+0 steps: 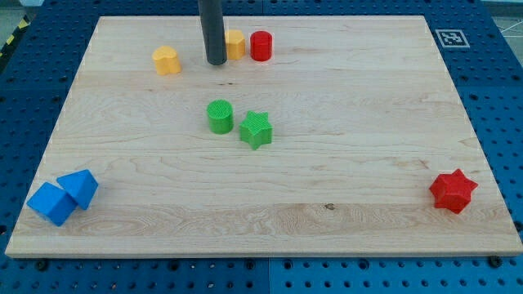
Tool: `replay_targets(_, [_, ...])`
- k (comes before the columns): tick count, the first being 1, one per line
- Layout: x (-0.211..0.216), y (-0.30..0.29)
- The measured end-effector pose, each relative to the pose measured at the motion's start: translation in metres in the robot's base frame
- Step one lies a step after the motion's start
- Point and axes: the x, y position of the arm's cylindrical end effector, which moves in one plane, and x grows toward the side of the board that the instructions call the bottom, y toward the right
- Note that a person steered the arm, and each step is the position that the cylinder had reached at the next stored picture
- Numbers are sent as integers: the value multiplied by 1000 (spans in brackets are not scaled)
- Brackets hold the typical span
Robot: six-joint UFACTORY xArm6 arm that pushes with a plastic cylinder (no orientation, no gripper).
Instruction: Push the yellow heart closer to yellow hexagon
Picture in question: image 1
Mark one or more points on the yellow hexagon block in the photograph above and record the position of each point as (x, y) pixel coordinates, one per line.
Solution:
(235, 44)

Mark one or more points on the yellow heart block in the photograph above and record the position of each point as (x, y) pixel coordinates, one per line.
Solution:
(166, 61)

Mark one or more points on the green star block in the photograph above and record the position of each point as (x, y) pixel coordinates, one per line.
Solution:
(256, 129)

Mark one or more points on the green cylinder block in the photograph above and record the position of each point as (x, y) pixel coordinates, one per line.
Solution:
(220, 116)

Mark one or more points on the wooden board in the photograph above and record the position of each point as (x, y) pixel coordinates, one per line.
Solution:
(365, 117)

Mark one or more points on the red cylinder block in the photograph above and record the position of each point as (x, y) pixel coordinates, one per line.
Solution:
(261, 45)

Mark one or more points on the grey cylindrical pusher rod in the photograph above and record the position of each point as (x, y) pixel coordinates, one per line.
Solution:
(212, 23)

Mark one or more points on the blue triangle block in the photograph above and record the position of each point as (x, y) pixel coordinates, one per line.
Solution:
(81, 186)

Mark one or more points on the red star block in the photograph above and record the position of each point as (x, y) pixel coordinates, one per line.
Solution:
(452, 191)

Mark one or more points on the blue cube block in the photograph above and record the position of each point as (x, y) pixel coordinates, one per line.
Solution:
(52, 203)

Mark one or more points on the white fiducial marker tag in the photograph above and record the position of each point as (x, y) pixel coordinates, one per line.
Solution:
(452, 38)

